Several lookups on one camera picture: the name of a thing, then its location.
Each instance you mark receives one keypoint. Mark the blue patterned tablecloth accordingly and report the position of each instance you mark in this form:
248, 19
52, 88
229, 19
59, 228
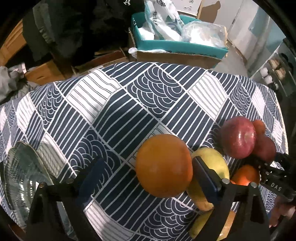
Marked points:
110, 112

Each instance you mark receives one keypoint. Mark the grey clothing pile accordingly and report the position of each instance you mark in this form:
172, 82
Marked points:
13, 83

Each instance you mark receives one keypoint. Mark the yellow mango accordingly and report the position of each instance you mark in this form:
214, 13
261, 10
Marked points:
202, 220

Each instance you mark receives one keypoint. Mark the metal shoe rack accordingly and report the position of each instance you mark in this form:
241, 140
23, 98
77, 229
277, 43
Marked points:
278, 71

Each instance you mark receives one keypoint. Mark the wooden drawer box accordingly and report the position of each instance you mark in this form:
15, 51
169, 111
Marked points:
45, 73

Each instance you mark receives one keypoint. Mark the dark red apple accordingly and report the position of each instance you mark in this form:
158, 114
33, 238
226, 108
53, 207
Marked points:
238, 137

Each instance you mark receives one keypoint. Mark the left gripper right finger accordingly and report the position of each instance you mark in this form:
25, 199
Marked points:
220, 192

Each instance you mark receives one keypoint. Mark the printed rice bag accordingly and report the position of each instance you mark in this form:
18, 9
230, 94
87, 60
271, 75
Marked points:
163, 20

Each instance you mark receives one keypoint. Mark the person right hand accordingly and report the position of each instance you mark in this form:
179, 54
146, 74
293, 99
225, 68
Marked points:
281, 208

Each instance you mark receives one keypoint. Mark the dark glass fruit bowl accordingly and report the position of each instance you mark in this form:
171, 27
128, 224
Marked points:
24, 170

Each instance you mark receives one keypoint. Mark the black hanging coat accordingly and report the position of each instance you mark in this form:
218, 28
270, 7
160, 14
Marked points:
74, 30

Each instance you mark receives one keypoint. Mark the clear plastic bag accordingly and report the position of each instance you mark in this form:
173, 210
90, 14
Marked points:
206, 34

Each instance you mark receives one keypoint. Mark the cardboard box under bin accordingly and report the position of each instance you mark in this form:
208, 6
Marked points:
205, 62

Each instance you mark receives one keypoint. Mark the white printed carton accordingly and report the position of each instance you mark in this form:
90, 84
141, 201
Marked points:
189, 7

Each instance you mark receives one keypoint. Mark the large orange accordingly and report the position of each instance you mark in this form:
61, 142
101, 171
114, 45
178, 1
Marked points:
164, 166

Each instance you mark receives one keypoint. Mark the small cardboard box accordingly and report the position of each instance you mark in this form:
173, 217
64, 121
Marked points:
101, 60

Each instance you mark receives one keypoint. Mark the small red-orange tangerine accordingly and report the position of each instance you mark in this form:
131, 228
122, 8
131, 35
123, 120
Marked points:
259, 127

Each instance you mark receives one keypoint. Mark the yellow-green mango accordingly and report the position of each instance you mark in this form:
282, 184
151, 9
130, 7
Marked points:
201, 190

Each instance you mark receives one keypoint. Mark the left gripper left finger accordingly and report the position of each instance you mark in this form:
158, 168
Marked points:
75, 192

